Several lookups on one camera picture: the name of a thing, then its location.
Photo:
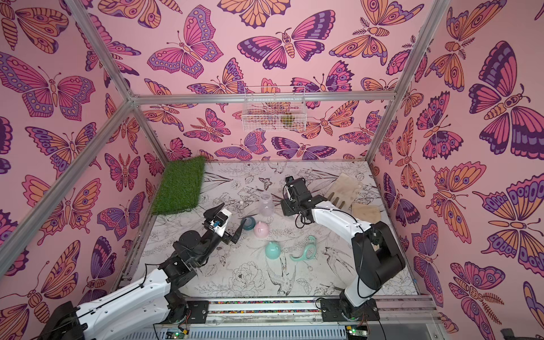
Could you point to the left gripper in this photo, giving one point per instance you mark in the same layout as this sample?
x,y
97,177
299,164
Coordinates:
x,y
227,239

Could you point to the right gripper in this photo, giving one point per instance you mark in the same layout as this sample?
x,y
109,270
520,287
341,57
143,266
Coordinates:
x,y
295,202

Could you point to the teal nipple collar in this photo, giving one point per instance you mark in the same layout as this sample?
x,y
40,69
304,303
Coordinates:
x,y
248,223

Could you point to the pink bottle cap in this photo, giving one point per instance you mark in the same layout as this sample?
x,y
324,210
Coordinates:
x,y
261,230

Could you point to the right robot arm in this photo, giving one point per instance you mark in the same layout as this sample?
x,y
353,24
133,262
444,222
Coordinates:
x,y
377,255

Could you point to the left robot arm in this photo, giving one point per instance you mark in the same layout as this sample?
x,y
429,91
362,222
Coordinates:
x,y
151,300

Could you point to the beige glove green fingers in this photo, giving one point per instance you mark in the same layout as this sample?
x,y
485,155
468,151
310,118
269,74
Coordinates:
x,y
343,192

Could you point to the mint bottle cap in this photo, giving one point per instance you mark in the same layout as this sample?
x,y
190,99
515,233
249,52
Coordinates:
x,y
273,251

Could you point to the green artificial grass mat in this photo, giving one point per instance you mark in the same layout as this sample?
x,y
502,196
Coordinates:
x,y
180,187

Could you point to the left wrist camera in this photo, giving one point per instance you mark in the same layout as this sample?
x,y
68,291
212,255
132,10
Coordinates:
x,y
220,223

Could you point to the white wire basket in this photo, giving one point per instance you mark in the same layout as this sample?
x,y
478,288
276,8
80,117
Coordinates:
x,y
274,108

